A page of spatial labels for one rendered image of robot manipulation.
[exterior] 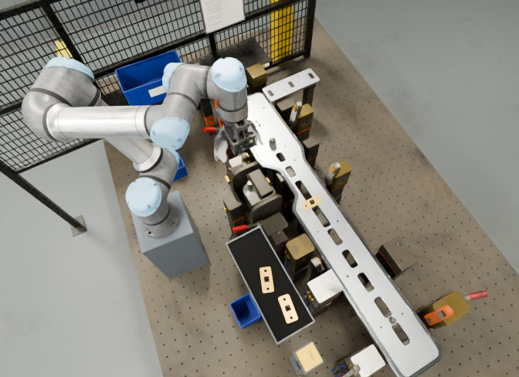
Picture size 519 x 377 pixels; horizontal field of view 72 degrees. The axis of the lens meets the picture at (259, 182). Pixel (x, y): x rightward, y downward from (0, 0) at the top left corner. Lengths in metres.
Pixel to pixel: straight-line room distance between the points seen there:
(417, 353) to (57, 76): 1.39
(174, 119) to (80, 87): 0.38
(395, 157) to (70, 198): 2.31
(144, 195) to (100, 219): 1.64
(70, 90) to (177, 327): 1.09
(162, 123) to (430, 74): 3.08
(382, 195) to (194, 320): 1.10
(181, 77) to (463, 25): 3.63
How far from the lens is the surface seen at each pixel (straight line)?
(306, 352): 1.21
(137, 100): 1.84
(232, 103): 0.87
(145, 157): 1.26
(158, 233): 1.38
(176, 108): 0.80
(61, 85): 1.08
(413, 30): 4.02
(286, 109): 1.82
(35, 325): 2.82
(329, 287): 1.29
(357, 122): 2.17
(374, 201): 1.91
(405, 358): 1.43
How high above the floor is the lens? 2.36
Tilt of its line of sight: 61 degrees down
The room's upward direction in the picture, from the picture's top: 4 degrees counter-clockwise
